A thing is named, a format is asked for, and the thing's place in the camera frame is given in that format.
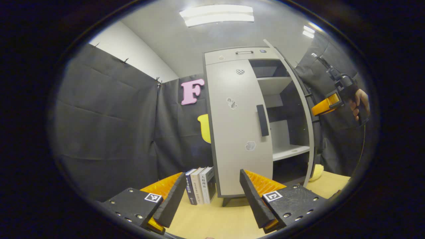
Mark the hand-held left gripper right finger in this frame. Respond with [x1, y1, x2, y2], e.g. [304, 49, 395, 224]
[240, 169, 329, 234]

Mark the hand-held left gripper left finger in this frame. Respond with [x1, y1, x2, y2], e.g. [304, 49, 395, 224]
[100, 172, 187, 235]

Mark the grey shoe cabinet door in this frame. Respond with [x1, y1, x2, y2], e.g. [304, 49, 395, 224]
[205, 60, 273, 197]
[263, 39, 321, 188]

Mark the grey double-door shoe cabinet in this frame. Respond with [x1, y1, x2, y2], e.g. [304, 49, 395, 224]
[203, 46, 316, 207]

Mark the white book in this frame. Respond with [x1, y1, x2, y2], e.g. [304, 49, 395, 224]
[199, 166, 216, 204]

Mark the yellow round sponge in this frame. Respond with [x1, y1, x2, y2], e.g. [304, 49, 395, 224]
[310, 164, 324, 182]

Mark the black backdrop cloth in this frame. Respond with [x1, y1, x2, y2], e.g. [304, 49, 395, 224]
[50, 32, 372, 203]

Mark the large ceiling light panel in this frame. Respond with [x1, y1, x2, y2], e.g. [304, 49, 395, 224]
[179, 4, 254, 28]

